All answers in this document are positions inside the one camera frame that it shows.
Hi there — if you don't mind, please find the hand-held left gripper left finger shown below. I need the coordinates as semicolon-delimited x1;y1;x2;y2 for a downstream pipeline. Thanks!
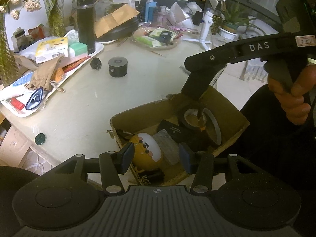
51;142;135;195

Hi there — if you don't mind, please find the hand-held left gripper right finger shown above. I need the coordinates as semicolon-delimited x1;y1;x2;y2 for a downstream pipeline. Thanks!
179;142;258;195

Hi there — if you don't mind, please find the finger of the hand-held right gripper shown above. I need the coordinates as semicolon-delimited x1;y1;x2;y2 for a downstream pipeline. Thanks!
181;46;232;102

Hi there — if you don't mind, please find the yellow bear-shaped case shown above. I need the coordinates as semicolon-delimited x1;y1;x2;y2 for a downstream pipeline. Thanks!
130;133;163;174

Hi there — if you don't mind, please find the silver textured strip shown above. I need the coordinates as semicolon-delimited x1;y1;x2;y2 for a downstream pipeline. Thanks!
154;131;181;166

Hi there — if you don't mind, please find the small black box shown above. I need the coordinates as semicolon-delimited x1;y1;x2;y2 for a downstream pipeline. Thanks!
158;120;188;144

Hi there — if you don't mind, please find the amber tape roll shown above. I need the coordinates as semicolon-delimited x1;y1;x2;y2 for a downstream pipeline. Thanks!
197;107;223;146

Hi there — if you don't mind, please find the cardboard box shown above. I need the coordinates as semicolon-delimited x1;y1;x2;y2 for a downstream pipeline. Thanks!
107;85;250;185

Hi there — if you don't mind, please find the person's right hand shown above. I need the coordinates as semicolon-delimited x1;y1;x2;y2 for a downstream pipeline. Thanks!
268;65;316;126

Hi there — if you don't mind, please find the clear snack bowl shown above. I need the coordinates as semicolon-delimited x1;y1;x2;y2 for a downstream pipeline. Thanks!
132;27;183;51

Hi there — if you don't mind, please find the potted plant in white pot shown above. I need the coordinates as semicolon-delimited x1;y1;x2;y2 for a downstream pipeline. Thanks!
213;1;266;40

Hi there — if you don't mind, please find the thin wooden stick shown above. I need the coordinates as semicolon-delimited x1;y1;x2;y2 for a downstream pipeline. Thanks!
146;47;166;58

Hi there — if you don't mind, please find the white gimbal tripod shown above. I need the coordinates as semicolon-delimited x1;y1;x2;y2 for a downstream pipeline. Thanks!
183;0;226;51

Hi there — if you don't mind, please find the black snack packet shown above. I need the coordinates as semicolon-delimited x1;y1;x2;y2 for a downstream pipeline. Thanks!
159;31;173;46

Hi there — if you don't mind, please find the green white wipes pack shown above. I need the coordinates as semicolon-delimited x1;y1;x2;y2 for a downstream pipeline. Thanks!
134;35;162;48
149;28;173;40

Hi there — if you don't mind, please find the white plastic bag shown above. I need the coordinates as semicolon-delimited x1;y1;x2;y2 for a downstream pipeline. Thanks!
168;2;194;29

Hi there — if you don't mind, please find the pink bottle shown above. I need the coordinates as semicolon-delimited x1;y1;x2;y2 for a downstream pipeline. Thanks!
157;7;168;24

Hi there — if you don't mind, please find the black cylinder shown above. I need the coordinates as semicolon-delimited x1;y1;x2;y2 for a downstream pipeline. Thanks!
108;57;129;78

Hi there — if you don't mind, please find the row of cosmetic boxes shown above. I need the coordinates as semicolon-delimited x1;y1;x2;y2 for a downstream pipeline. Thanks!
134;0;160;23

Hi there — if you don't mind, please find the dark green round cap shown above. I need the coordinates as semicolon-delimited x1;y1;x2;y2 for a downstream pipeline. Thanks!
35;133;47;146

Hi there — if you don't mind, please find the black zip case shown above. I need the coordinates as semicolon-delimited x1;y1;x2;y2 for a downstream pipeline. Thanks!
95;17;140;42

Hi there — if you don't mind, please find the small black knob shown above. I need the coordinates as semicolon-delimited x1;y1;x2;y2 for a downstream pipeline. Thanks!
90;57;102;71

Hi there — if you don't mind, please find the orange packet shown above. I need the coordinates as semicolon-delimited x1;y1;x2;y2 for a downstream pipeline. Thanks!
53;68;66;83

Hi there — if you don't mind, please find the brown paper envelope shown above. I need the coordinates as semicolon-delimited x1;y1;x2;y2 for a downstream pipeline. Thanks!
94;4;140;39

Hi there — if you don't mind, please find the white tray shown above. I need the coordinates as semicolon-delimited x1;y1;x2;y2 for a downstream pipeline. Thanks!
0;28;104;118

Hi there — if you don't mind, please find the pink flat box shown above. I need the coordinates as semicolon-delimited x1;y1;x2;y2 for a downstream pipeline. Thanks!
59;54;90;73

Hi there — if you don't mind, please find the blue-rimmed black pouch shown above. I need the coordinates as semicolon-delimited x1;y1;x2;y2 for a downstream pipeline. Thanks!
25;87;44;111

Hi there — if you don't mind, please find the white drawer cabinet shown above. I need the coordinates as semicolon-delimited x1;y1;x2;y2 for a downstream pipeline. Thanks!
0;126;57;176

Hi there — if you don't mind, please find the brown cloth pouch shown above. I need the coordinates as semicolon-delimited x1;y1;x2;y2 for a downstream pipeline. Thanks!
25;55;65;93

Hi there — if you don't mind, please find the green tissue box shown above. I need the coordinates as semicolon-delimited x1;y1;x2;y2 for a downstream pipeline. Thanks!
68;42;88;58

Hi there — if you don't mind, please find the small red item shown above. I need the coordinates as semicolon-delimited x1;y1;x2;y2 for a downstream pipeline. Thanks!
10;97;25;110

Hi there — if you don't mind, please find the black thermos bottle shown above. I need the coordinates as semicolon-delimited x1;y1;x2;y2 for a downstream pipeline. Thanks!
76;0;96;55

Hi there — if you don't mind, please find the white blue packet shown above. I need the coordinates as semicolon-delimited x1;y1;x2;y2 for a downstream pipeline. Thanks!
0;70;35;97

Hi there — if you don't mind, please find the yellow white carton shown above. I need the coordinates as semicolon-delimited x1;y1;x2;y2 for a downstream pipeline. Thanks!
35;37;69;64

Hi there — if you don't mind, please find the large glass vase with bamboo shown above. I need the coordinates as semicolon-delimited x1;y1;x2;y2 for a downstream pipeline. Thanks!
0;0;42;88

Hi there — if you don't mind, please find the small jar with black lid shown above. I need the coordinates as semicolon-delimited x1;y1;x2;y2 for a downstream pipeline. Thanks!
13;27;27;42

